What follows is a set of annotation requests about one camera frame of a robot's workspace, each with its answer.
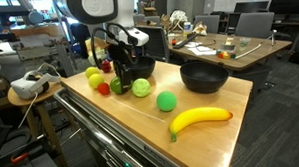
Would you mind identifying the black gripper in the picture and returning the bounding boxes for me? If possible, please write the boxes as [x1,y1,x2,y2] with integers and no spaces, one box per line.
[107,40,139,95]

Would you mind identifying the green pepper toy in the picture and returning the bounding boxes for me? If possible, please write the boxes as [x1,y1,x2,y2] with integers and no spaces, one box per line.
[108,75,135,96]

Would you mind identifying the light green dimpled ball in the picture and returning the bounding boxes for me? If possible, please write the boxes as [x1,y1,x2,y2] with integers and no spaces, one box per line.
[131,77,152,98]

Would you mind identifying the smooth green ball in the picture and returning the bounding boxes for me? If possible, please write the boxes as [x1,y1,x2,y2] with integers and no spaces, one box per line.
[156,90,179,113]

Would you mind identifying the yellow banana toy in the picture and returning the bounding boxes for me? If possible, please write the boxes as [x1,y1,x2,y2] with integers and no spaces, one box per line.
[168,106,235,143]

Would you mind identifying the red radish toy green leaves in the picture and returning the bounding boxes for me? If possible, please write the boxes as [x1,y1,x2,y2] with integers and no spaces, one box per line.
[101,59,112,74]

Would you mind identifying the black bowl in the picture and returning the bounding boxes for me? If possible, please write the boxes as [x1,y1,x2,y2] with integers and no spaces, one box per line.
[179,60,231,95]
[128,55,157,80]

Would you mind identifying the red tomato toy green top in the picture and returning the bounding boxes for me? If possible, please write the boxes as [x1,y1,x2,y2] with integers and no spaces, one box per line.
[96,82,111,96]

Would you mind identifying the black mesh office chair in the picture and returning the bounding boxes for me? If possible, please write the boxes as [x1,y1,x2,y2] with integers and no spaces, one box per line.
[142,25,172,64]

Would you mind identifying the round wooden stool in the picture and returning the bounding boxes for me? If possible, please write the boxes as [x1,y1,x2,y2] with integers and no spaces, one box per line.
[6,80,68,167]

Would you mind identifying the white paper sheets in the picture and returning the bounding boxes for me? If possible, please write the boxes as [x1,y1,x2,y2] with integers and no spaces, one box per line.
[187,40,218,57]

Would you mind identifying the white VR headset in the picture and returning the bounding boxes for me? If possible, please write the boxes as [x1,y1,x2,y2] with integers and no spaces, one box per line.
[9,61,63,101]

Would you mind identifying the grey office chair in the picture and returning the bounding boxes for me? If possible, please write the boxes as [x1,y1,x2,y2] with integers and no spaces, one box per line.
[234,11,276,41]
[193,14,221,35]

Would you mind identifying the clear plastic container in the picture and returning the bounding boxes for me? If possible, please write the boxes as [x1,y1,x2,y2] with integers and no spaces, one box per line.
[218,36,237,54]

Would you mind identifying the white plastic rod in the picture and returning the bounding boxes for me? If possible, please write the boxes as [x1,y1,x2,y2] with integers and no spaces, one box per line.
[233,42,268,61]

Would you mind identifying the black computer monitor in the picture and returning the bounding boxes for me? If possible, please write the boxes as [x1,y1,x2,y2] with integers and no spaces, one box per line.
[268,0,299,17]
[233,0,270,15]

